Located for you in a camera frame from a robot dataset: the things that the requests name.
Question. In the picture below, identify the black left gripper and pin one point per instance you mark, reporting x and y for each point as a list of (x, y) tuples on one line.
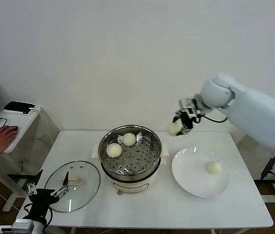
[(42, 197)]

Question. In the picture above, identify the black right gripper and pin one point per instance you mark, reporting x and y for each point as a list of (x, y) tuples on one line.
[(186, 120)]

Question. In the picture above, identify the white steamed baozi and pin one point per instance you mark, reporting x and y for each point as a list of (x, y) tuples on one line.
[(174, 129), (129, 139), (214, 167), (114, 150)]

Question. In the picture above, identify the round glass pot lid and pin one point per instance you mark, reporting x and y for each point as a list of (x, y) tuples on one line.
[(88, 180)]

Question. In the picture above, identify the black computer mouse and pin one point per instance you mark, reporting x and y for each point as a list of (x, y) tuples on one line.
[(14, 129)]

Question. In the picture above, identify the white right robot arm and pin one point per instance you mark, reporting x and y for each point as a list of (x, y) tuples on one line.
[(254, 112)]

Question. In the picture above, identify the stainless steel steamer basket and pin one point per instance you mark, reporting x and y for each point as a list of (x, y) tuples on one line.
[(140, 158)]

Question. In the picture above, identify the person's bare hand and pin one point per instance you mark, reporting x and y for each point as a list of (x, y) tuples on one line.
[(1, 141)]

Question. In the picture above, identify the round white plate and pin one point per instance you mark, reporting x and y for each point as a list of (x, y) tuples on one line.
[(193, 175)]

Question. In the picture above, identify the white electric cooking pot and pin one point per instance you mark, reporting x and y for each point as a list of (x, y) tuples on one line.
[(132, 186)]

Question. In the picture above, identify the black smartphone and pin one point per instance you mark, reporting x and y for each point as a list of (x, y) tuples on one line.
[(18, 106)]

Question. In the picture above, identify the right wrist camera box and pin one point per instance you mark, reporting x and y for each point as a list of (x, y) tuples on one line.
[(188, 103)]

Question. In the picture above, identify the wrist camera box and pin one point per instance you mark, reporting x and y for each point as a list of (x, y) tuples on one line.
[(188, 103), (4, 229)]

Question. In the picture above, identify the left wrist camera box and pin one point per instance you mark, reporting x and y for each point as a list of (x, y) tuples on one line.
[(4, 229)]

